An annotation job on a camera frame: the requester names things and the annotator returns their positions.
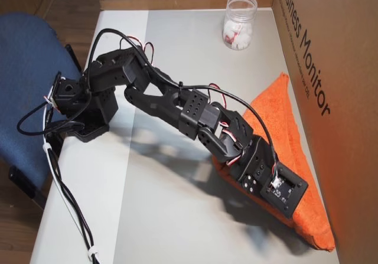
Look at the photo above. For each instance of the grey desk mat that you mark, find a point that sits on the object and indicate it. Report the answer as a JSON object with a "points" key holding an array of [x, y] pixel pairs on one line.
{"points": [[177, 231]]}

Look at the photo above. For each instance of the red white eraser wrapper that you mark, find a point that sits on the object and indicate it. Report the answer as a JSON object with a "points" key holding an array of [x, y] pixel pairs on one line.
{"points": [[231, 35]]}

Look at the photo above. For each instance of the blue fabric chair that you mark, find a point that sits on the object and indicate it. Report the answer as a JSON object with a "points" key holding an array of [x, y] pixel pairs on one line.
{"points": [[17, 69]]}

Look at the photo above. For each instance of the orange terry towel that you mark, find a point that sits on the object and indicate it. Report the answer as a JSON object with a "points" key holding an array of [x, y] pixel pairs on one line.
{"points": [[274, 113]]}

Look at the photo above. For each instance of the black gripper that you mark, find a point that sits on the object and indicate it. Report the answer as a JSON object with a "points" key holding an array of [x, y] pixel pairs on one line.
{"points": [[248, 184]]}

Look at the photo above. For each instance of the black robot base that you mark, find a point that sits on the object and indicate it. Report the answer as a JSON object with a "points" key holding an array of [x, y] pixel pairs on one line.
{"points": [[91, 131]]}

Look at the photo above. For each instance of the clear plastic jar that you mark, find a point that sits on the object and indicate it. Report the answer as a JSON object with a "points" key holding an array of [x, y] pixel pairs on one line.
{"points": [[240, 7]]}

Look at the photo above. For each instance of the brown cardboard monitor box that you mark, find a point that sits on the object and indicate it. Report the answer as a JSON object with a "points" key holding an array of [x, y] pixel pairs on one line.
{"points": [[339, 98]]}

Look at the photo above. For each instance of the black chair armrest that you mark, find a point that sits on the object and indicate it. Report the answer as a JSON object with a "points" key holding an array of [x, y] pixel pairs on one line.
{"points": [[72, 54]]}

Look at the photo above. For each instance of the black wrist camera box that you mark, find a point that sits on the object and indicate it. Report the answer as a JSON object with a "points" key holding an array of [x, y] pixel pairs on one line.
{"points": [[283, 190]]}

